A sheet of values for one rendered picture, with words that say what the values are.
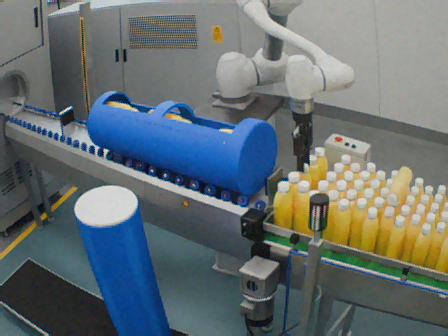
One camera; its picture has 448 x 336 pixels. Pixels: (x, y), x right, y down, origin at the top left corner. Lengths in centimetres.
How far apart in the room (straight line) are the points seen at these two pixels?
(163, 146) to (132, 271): 53
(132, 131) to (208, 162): 41
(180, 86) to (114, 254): 225
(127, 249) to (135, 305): 31
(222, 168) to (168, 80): 212
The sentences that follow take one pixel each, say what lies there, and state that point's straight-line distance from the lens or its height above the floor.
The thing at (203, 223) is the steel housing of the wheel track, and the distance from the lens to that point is 225.
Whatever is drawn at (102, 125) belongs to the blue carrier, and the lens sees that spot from 245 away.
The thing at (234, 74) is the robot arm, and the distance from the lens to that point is 263.
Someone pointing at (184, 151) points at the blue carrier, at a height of 113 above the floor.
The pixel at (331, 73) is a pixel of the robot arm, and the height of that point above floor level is 148.
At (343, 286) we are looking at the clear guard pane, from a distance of 184.
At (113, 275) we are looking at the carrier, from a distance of 208.
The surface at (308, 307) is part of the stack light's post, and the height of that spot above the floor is 80.
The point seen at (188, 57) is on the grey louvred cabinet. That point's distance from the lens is 391.
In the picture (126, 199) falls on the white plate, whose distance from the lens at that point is 205.
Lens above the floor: 210
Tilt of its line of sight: 29 degrees down
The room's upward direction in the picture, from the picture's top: 4 degrees counter-clockwise
